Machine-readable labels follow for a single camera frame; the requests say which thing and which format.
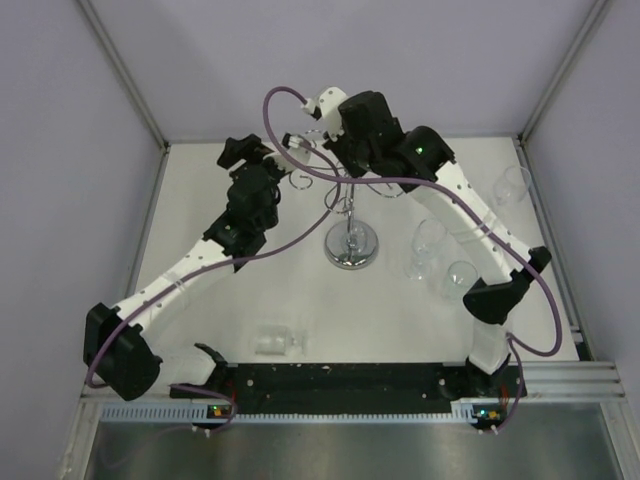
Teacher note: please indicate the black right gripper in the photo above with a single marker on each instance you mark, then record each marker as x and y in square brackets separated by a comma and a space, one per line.
[336, 147]

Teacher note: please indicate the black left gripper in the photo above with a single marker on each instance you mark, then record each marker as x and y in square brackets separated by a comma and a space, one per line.
[250, 150]

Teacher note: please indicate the tall clear wine glass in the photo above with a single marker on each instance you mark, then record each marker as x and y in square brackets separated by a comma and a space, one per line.
[512, 186]

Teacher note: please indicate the small clear wine glass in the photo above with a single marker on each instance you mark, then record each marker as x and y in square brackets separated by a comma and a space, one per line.
[279, 340]

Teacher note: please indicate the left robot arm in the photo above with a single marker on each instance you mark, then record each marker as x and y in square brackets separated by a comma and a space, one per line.
[120, 341]

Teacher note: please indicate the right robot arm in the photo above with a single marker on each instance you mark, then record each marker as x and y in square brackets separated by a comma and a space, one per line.
[366, 138]

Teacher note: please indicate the chrome wine glass rack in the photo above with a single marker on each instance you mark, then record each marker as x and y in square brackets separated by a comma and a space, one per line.
[351, 244]

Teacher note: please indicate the clear glass tumbler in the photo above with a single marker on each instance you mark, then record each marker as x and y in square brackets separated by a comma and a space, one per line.
[459, 278]

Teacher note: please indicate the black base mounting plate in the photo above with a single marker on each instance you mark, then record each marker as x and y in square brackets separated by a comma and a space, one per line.
[357, 388]

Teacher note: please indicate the left controller board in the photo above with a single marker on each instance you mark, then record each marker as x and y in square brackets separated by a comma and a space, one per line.
[165, 413]

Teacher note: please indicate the controller board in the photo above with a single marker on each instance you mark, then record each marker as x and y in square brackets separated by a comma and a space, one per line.
[165, 413]
[480, 415]

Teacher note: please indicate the right controller board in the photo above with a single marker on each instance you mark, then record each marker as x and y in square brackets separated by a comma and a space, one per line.
[480, 415]

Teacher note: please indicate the aluminium frame rail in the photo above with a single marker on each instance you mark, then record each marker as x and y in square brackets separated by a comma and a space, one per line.
[572, 382]

